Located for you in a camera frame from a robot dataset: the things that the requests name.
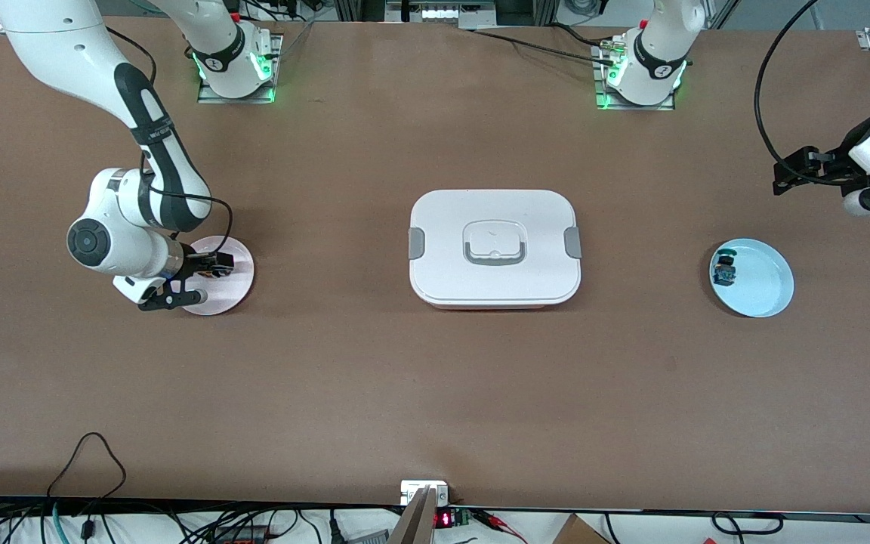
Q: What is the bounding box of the thin black looped cable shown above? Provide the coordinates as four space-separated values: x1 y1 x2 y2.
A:
46 431 128 522

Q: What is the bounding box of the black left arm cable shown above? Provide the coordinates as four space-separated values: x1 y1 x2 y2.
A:
754 0 870 187

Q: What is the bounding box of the grey metal bar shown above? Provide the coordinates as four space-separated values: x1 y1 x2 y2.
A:
388 487 438 544

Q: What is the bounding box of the black cable to arm base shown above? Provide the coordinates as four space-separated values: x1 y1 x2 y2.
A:
471 23 617 66

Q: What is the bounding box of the red clip lead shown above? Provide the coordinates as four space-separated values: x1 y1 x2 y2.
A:
471 509 529 544

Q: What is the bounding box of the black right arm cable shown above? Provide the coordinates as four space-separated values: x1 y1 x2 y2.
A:
105 27 234 256

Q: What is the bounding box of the white lidded container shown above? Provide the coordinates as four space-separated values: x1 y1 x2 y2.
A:
408 189 582 311

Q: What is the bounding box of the light blue round plate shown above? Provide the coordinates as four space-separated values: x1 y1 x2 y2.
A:
708 238 794 318

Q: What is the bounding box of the pink round plate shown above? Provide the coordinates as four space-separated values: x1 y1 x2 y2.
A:
177 236 255 316

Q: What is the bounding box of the brown cardboard piece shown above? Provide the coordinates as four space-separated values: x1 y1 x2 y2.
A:
552 514 611 544

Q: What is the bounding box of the green-capped small component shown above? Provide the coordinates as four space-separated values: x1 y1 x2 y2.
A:
713 248 739 287

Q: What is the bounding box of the aluminium frame with device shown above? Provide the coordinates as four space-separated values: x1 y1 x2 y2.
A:
384 0 498 32

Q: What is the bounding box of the small white box device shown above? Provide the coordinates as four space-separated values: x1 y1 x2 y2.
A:
400 480 451 506

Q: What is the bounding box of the black orange power strip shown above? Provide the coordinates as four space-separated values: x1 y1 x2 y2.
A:
208 524 270 544

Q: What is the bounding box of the black coiled cable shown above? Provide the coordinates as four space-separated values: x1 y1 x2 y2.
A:
710 512 785 536

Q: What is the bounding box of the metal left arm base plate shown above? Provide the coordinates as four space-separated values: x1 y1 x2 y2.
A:
593 42 677 113

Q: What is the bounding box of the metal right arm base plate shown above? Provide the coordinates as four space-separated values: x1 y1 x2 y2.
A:
196 32 284 105

